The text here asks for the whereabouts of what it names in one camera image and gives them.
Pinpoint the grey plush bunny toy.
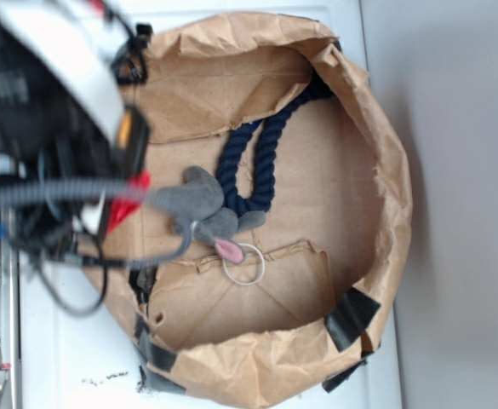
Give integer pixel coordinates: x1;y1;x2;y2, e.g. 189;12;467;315
145;166;266;265

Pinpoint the navy blue rope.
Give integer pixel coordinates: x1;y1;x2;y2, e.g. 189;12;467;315
214;70;333;213

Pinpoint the robot arm white and black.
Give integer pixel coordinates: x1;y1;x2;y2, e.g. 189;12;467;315
0;1;150;180

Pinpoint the black gripper orange label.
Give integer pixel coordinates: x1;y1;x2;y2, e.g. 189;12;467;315
112;105;150;179

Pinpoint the brown paper bag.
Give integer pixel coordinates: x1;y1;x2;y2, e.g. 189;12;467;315
106;12;413;408

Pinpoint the white rubber band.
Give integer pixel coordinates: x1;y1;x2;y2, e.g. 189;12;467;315
221;243;266;287

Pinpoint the grey corrugated cable hose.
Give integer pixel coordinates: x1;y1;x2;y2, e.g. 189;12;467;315
0;177;194;261

